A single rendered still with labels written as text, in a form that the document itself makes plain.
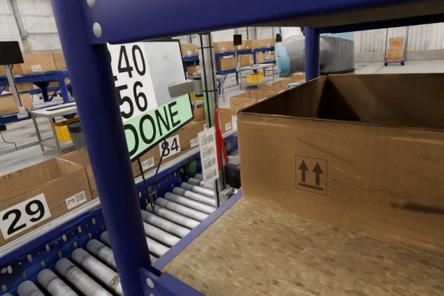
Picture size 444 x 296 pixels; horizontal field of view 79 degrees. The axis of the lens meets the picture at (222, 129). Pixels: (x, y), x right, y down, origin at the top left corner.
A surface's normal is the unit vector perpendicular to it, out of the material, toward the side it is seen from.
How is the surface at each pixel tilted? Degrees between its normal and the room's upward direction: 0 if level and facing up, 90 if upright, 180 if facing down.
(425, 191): 91
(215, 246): 0
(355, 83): 90
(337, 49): 89
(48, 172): 90
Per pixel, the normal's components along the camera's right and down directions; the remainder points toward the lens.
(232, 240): -0.09, -0.95
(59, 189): 0.81, 0.11
